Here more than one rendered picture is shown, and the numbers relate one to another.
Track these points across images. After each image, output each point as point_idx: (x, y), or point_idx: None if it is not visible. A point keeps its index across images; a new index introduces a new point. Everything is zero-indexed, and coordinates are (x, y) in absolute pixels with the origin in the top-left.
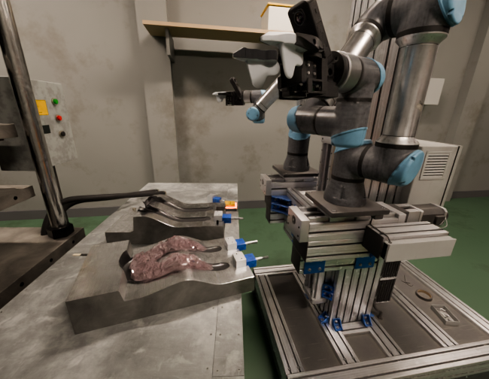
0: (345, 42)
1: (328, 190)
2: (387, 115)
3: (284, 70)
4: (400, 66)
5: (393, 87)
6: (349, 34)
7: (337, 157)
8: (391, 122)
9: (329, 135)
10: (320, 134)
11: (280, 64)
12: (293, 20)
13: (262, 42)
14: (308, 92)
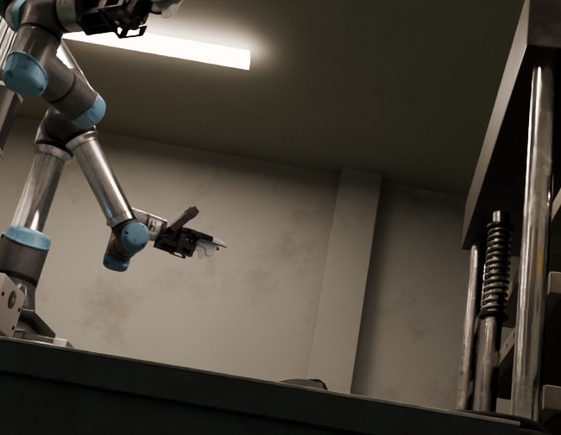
0: (101, 148)
1: (34, 305)
2: (44, 217)
3: (204, 256)
4: (59, 178)
5: (52, 192)
6: (93, 134)
7: (45, 257)
8: (44, 225)
9: (125, 260)
10: (129, 257)
11: (196, 237)
12: (195, 216)
13: (217, 249)
14: (184, 258)
